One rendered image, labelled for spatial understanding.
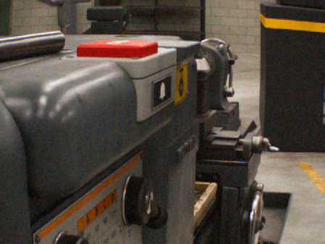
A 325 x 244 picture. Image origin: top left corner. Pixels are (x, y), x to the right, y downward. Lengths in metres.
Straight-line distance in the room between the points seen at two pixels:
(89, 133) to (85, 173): 0.03
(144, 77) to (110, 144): 0.09
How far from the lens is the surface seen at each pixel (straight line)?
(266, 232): 2.29
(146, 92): 0.60
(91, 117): 0.48
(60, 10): 1.13
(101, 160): 0.51
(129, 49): 0.60
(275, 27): 5.74
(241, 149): 1.67
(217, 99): 2.25
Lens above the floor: 1.31
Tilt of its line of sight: 10 degrees down
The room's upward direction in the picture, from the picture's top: 1 degrees clockwise
